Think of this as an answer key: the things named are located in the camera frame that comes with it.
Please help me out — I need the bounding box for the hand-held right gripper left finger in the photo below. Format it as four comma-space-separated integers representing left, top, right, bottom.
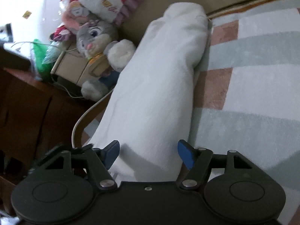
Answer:
43, 140, 120, 191

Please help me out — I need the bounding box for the green plastic bag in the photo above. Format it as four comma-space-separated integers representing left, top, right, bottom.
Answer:
30, 39, 59, 80

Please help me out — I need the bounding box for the cream bedside cabinet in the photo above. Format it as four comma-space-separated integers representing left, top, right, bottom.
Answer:
50, 49, 94, 87

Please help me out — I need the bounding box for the white cable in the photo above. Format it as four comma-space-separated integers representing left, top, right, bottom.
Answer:
52, 75, 85, 99

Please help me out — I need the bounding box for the white quilted bedspread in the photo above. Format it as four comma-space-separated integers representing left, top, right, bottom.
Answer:
63, 0, 160, 26

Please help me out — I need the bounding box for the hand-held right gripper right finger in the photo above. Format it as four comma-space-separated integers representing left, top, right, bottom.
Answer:
177, 139, 254, 190

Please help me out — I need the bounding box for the red pink plush toy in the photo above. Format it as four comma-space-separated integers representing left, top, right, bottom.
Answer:
49, 0, 85, 43

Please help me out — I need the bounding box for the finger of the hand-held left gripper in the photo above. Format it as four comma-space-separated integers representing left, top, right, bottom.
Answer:
70, 144, 94, 155

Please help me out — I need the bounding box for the white fleece jacket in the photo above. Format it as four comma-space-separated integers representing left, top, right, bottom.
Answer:
82, 2, 210, 183

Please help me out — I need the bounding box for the checkered rug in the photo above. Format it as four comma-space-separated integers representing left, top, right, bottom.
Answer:
71, 0, 300, 225

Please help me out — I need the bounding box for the brown wooden dresser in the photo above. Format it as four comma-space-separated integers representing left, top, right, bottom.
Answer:
0, 67, 110, 216

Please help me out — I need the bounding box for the grey bunny plush toy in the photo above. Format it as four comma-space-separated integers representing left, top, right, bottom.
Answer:
76, 14, 136, 100

